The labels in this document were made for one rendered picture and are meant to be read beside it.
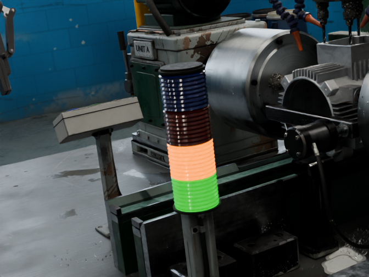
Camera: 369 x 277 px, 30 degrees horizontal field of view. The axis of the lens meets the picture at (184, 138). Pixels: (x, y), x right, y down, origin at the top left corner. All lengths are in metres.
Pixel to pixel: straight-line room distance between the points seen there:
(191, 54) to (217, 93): 0.17
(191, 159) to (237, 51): 0.73
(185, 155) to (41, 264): 0.60
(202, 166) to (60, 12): 6.06
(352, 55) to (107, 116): 0.50
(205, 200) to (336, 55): 0.62
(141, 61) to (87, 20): 5.10
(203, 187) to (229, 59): 0.73
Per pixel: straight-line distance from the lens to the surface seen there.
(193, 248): 0.92
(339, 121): 1.29
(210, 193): 0.89
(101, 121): 1.41
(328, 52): 1.44
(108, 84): 7.08
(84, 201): 1.71
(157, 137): 1.90
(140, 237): 1.17
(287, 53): 1.56
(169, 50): 1.75
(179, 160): 0.87
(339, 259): 1.27
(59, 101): 6.95
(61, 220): 1.61
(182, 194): 0.89
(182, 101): 0.85
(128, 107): 1.43
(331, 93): 1.33
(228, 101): 1.58
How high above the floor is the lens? 1.35
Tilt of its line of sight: 15 degrees down
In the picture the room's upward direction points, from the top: 7 degrees counter-clockwise
